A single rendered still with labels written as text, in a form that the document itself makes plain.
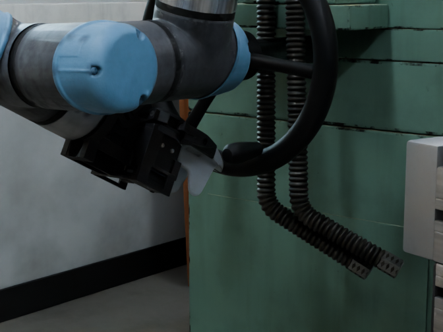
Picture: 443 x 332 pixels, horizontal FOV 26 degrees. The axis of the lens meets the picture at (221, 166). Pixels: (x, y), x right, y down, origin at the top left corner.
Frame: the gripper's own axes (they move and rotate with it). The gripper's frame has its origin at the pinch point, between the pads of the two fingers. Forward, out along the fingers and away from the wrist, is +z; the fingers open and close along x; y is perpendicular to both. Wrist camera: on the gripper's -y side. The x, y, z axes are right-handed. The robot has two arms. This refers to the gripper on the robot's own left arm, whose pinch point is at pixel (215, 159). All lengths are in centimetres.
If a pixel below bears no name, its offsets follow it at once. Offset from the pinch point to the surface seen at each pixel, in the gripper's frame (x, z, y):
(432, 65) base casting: 13.8, 17.2, -20.1
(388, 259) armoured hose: 13.7, 19.2, 4.2
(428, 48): 13.3, 16.1, -21.9
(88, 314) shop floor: -127, 106, 17
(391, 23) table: 8.3, 14.4, -24.5
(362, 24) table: 8.2, 8.6, -21.3
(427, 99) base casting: 13.2, 19.1, -16.4
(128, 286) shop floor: -137, 127, 5
